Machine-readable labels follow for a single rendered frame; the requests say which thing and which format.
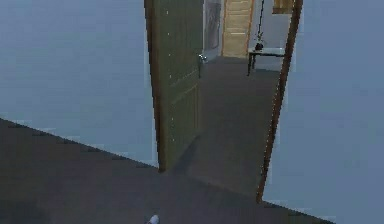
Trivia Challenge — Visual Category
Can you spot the olive green room door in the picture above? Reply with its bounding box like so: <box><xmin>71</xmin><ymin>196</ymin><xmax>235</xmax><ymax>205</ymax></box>
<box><xmin>143</xmin><ymin>0</ymin><xmax>205</xmax><ymax>173</ymax></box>

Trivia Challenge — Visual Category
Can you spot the dark side table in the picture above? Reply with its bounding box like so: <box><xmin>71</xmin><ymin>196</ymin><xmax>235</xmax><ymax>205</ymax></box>
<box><xmin>246</xmin><ymin>47</ymin><xmax>287</xmax><ymax>77</ymax></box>

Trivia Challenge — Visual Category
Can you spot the light wooden panelled door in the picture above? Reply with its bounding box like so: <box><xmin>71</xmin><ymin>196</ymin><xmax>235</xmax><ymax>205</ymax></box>
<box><xmin>221</xmin><ymin>0</ymin><xmax>255</xmax><ymax>60</ymax></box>

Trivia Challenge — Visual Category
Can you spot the silver door handle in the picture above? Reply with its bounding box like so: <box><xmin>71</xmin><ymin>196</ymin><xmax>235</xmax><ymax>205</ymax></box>
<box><xmin>198</xmin><ymin>53</ymin><xmax>208</xmax><ymax>80</ymax></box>

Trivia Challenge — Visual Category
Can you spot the wooden framed wall picture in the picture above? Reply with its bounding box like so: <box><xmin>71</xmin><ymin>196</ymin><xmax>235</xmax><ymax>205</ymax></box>
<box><xmin>272</xmin><ymin>0</ymin><xmax>295</xmax><ymax>15</ymax></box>

